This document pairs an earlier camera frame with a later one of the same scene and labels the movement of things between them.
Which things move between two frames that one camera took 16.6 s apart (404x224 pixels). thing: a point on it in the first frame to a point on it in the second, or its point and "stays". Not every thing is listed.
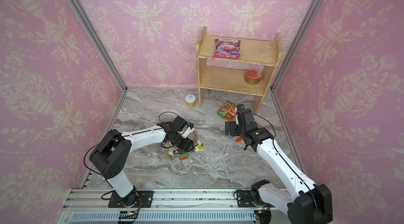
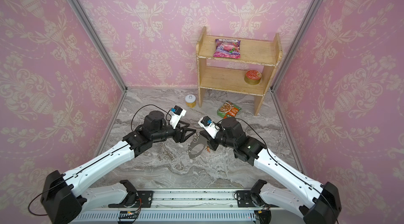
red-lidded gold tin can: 252,77 stays
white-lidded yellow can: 190,100 stays
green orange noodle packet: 227,111 stays
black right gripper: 235,129 to 211,143
